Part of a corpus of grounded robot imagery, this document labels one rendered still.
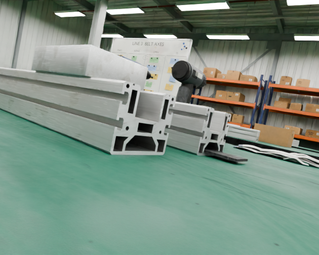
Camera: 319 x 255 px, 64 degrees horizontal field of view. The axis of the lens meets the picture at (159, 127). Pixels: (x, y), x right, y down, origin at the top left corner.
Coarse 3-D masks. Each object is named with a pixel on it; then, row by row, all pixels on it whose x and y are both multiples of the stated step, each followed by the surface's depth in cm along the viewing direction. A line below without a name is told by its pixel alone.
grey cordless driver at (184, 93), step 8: (176, 64) 72; (184, 64) 71; (176, 72) 72; (184, 72) 70; (192, 72) 72; (200, 72) 77; (184, 80) 72; (192, 80) 74; (200, 80) 77; (184, 88) 74; (192, 88) 77; (200, 88) 82; (176, 96) 75; (184, 96) 74
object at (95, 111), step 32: (0, 96) 52; (32, 96) 42; (64, 96) 36; (96, 96) 31; (128, 96) 29; (160, 96) 34; (64, 128) 35; (96, 128) 31; (128, 128) 30; (160, 128) 35
